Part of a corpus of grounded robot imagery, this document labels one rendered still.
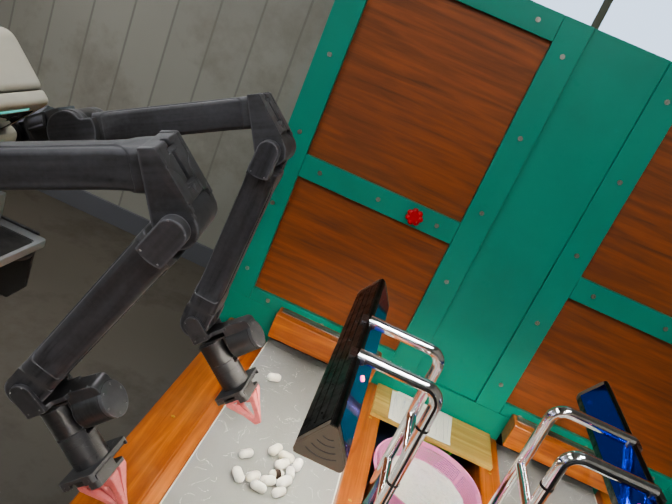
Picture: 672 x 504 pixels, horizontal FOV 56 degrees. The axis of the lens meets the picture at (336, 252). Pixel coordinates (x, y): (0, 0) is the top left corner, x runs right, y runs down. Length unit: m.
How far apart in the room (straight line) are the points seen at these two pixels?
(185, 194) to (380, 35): 0.91
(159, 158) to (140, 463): 0.69
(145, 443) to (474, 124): 1.00
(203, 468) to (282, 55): 2.49
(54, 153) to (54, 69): 3.18
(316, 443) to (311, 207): 0.83
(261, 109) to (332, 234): 0.60
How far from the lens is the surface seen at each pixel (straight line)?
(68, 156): 0.81
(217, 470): 1.35
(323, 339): 1.68
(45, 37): 4.01
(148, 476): 1.26
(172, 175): 0.75
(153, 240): 0.77
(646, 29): 3.42
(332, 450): 0.96
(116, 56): 3.80
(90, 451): 1.07
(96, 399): 1.00
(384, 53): 1.58
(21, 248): 1.26
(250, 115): 1.14
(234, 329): 1.28
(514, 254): 1.64
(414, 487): 1.56
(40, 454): 2.37
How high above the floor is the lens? 1.63
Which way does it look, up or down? 20 degrees down
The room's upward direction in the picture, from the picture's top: 24 degrees clockwise
